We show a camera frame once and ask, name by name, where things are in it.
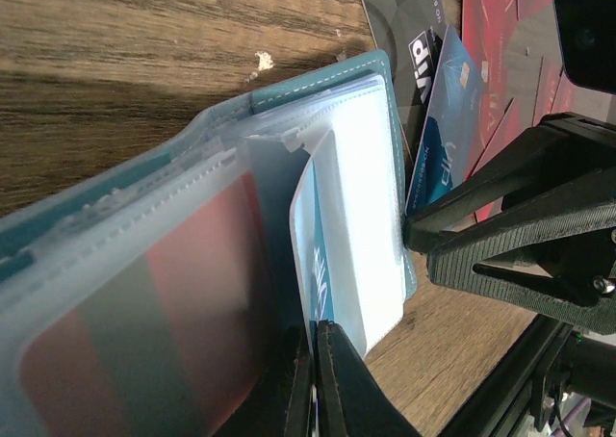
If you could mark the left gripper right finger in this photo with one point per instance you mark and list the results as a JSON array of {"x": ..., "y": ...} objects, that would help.
[{"x": 350, "y": 402}]

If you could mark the red VIP card centre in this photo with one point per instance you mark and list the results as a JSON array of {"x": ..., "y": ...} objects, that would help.
[{"x": 487, "y": 27}]

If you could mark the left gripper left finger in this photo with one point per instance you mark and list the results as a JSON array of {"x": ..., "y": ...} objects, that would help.
[{"x": 280, "y": 403}]

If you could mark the black card near holder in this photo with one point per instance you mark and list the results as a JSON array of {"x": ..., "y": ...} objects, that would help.
[{"x": 411, "y": 32}]

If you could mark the black aluminium front rail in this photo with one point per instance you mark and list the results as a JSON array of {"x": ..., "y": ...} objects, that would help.
[{"x": 499, "y": 404}]

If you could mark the teal leather card holder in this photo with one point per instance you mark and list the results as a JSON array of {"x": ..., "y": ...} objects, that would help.
[{"x": 343, "y": 117}]

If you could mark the blue card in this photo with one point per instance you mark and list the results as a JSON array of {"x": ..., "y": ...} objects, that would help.
[
  {"x": 311, "y": 264},
  {"x": 450, "y": 144}
]

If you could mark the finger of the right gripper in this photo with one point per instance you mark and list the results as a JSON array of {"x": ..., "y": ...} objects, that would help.
[
  {"x": 555, "y": 181},
  {"x": 562, "y": 267}
]

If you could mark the blue card centre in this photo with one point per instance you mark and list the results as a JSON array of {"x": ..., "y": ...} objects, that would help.
[{"x": 311, "y": 264}]

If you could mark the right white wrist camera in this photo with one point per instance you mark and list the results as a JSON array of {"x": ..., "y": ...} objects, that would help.
[{"x": 586, "y": 33}]

